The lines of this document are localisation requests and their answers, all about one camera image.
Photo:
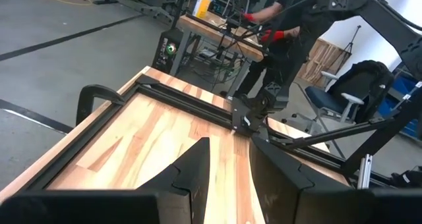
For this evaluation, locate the yellow white canister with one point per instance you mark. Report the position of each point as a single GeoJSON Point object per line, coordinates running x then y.
{"type": "Point", "coordinates": [201, 5]}

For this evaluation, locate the black table clamp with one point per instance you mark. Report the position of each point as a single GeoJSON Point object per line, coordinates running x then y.
{"type": "Point", "coordinates": [86, 99]}

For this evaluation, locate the blue office chair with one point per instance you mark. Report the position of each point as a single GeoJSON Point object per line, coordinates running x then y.
{"type": "Point", "coordinates": [323, 99]}

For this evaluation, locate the wooden crate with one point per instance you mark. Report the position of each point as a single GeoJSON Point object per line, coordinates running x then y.
{"type": "Point", "coordinates": [324, 62]}

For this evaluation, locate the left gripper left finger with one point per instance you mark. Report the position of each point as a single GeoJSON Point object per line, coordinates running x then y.
{"type": "Point", "coordinates": [198, 171]}

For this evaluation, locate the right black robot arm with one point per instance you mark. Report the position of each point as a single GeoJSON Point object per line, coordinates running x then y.
{"type": "Point", "coordinates": [343, 3]}

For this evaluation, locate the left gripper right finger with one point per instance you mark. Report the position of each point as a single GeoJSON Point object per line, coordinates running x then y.
{"type": "Point", "coordinates": [280, 184]}

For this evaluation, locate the person's hand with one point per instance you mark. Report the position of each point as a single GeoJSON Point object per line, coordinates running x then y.
{"type": "Point", "coordinates": [272, 36]}
{"type": "Point", "coordinates": [249, 17]}

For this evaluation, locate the silver aluminium bracket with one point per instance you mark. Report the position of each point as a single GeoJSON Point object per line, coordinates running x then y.
{"type": "Point", "coordinates": [365, 171]}

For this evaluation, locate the black computer tower green light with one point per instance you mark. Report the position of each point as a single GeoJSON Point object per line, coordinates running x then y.
{"type": "Point", "coordinates": [163, 52]}

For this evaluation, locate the blue storage bins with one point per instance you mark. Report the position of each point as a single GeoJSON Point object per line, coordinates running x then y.
{"type": "Point", "coordinates": [403, 85]}

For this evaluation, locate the wooden workbench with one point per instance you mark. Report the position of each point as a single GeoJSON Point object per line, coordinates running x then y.
{"type": "Point", "coordinates": [211, 33]}

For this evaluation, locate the black tripod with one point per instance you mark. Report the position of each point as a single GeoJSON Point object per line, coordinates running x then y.
{"type": "Point", "coordinates": [358, 28]}

